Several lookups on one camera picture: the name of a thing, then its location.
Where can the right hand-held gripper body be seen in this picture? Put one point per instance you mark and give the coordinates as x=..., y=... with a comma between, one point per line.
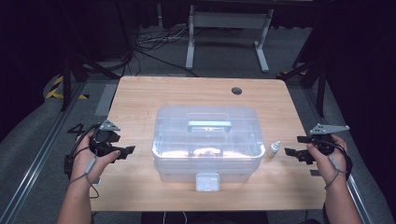
x=325, y=140

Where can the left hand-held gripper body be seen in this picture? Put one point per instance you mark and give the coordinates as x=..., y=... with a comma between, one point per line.
x=104, y=141

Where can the small white dropper bottle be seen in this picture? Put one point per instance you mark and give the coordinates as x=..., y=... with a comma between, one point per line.
x=273, y=149

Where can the clear plastic storage box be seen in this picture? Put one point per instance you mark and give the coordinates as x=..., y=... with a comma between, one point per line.
x=205, y=146

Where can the person's right hand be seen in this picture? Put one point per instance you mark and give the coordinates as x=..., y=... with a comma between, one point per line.
x=328, y=169

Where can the person's left hand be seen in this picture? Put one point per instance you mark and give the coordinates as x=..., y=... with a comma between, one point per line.
x=85, y=165

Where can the grey tape piece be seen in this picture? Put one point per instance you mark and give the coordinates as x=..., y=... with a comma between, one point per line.
x=97, y=181
x=315, y=173

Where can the black tripod stand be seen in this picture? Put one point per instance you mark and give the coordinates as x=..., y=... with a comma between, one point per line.
x=71, y=71
x=317, y=77

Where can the yellow black floor tape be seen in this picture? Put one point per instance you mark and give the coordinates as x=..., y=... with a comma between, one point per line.
x=57, y=90

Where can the person's dark clothing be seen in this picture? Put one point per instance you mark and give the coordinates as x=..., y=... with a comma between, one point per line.
x=205, y=218

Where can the grey metal stand frame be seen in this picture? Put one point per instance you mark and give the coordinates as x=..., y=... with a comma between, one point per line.
x=229, y=21

